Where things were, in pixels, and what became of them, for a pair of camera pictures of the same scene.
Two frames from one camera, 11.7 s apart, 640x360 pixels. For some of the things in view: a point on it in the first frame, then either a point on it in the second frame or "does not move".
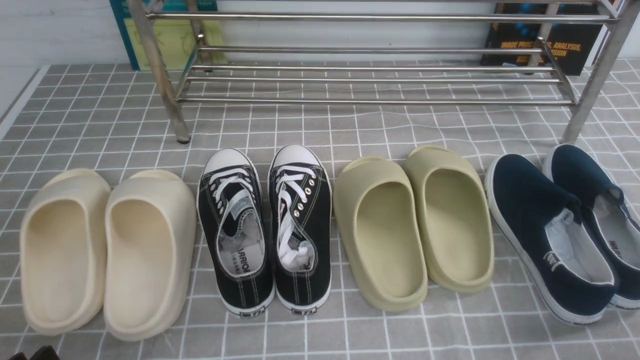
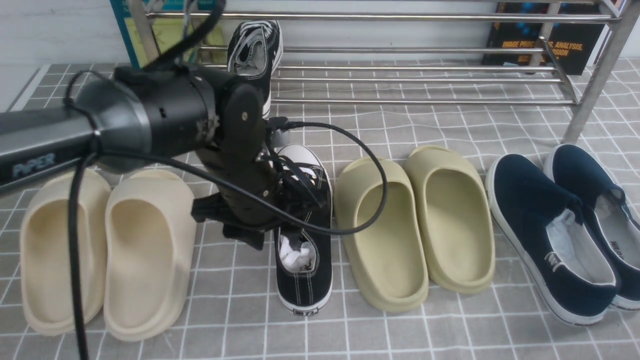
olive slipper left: x=378 y=232 does not move
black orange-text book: x=573 y=43 does not move
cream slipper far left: x=62 y=251 does not move
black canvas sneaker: x=235 y=221 -> x=255 y=49
